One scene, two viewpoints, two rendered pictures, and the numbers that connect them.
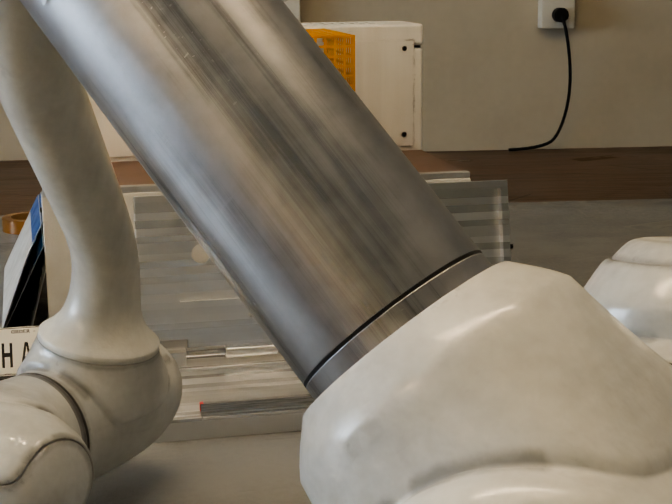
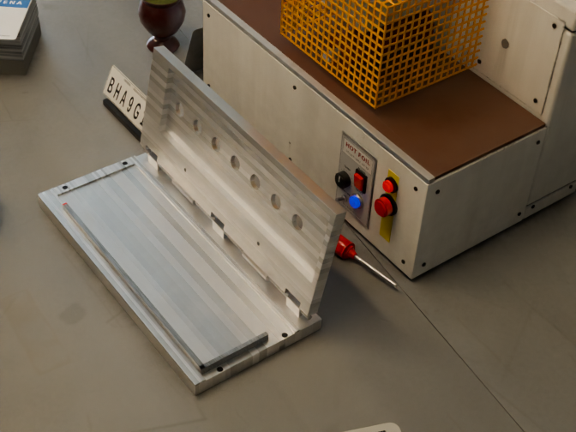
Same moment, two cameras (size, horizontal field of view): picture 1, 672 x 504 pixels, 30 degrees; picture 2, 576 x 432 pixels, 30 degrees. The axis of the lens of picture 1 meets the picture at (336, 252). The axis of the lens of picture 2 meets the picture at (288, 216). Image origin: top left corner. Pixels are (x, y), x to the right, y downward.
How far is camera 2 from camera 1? 1.58 m
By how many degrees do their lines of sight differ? 62
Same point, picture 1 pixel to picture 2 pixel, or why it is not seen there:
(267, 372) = (161, 213)
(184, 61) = not seen: outside the picture
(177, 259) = (163, 104)
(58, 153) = not seen: outside the picture
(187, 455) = (23, 225)
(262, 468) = (13, 265)
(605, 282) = not seen: outside the picture
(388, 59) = (539, 27)
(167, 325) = (151, 140)
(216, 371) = (152, 188)
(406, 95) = (546, 69)
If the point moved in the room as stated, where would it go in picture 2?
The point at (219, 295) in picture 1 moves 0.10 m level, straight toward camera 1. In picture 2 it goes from (181, 143) to (120, 163)
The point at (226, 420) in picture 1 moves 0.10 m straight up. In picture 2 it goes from (60, 224) to (53, 172)
